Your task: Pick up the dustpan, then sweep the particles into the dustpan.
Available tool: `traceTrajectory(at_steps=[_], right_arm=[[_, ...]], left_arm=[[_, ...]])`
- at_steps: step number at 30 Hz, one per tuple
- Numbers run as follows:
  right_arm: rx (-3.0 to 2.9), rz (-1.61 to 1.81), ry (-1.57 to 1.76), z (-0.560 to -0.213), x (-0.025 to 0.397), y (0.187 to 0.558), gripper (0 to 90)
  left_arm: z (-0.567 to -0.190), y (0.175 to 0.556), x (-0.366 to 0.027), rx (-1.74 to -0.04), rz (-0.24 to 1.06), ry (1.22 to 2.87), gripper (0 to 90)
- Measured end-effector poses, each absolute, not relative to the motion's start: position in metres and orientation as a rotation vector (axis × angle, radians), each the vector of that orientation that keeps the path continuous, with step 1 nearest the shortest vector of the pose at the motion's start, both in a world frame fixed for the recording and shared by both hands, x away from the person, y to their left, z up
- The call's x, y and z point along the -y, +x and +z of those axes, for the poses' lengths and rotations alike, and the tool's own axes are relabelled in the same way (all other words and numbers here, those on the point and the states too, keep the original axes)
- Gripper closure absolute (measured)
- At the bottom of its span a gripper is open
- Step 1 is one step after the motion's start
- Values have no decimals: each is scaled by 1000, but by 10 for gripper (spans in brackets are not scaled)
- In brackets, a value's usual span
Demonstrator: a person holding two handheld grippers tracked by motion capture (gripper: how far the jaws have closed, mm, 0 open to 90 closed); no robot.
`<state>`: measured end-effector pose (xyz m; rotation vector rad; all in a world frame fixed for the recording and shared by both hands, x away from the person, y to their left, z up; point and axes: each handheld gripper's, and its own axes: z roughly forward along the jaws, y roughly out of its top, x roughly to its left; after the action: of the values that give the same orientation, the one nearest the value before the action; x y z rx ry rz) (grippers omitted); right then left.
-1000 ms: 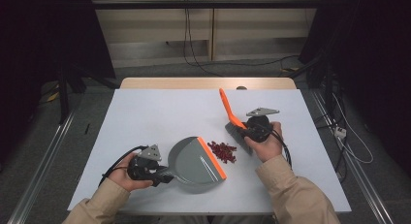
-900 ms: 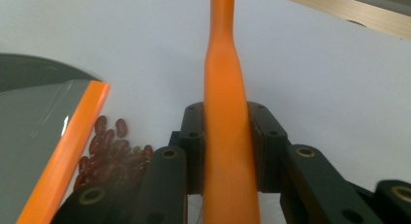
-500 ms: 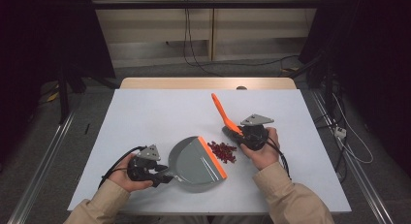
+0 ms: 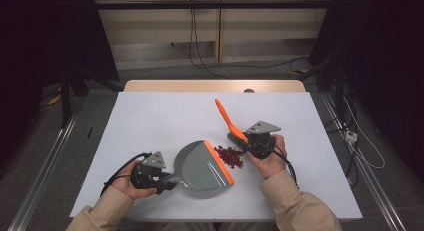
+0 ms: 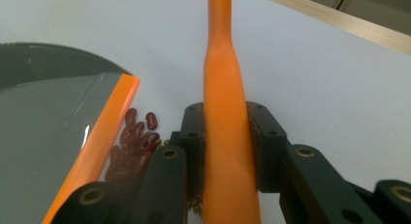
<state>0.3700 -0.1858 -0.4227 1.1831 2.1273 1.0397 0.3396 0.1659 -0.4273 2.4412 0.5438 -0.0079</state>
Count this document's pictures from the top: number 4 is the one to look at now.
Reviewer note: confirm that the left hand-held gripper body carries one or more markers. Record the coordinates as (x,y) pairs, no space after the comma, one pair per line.
(155,160)

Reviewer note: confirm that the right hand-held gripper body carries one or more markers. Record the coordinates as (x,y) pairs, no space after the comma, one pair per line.
(261,144)

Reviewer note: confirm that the red and green beans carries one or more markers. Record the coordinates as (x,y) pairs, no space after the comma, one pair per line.
(230,156)

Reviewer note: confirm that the grey dustpan with orange edge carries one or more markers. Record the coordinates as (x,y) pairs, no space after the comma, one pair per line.
(200,167)

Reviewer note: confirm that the orange brush with grey bristles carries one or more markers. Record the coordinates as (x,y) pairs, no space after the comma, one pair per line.
(226,117)

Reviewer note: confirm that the person's right hand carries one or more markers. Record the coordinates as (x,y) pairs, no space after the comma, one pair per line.
(271,164)

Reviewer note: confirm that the person's left hand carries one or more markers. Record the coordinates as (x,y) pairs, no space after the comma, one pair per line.
(128,187)

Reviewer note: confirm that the white table mat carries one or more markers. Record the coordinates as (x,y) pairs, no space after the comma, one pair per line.
(150,124)

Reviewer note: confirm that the dark round table grommet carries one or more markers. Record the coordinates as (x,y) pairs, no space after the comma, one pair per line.
(249,90)

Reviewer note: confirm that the small black stick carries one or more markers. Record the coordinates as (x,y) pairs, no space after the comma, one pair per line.
(89,132)

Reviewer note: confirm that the black metal stand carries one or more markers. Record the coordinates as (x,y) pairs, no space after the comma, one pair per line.
(339,91)
(65,101)

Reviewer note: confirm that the yellow floor tape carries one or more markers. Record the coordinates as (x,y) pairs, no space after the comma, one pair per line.
(55,99)

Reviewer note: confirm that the black horizontal bar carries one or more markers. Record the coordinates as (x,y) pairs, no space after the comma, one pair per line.
(213,4)

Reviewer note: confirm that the black curtain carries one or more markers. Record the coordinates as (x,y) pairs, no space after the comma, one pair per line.
(40,41)
(383,57)

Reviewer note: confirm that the aluminium floor rail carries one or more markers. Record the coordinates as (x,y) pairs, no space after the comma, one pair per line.
(43,177)
(370,184)

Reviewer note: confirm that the light wooden post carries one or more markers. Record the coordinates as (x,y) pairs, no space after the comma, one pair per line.
(218,31)

